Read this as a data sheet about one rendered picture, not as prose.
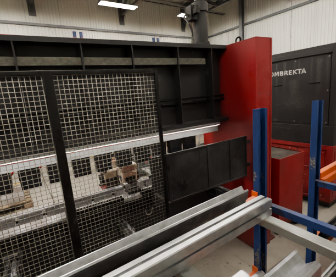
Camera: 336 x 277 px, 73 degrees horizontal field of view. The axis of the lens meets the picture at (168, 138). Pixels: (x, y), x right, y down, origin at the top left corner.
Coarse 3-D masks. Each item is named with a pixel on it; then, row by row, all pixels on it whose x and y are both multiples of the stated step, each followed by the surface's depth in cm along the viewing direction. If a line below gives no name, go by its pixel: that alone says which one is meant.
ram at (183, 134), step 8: (200, 128) 266; (208, 128) 272; (216, 128) 279; (168, 136) 244; (176, 136) 250; (184, 136) 255; (136, 144) 226; (144, 144) 231; (72, 152) 196; (80, 152) 200; (96, 152) 207; (104, 152) 211; (24, 160) 179; (48, 160) 188; (8, 168) 174
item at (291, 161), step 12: (276, 156) 277; (288, 156) 268; (300, 156) 281; (276, 168) 265; (288, 168) 270; (300, 168) 284; (276, 180) 267; (288, 180) 274; (300, 180) 288; (276, 192) 270; (288, 192) 277; (300, 192) 291; (288, 204) 280; (300, 204) 295; (276, 216) 276
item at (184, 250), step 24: (240, 192) 77; (192, 216) 65; (216, 216) 73; (240, 216) 68; (264, 216) 75; (120, 240) 56; (144, 240) 56; (168, 240) 62; (192, 240) 58; (216, 240) 63; (72, 264) 49; (96, 264) 50; (120, 264) 55; (144, 264) 51; (168, 264) 53; (288, 264) 47; (312, 264) 46
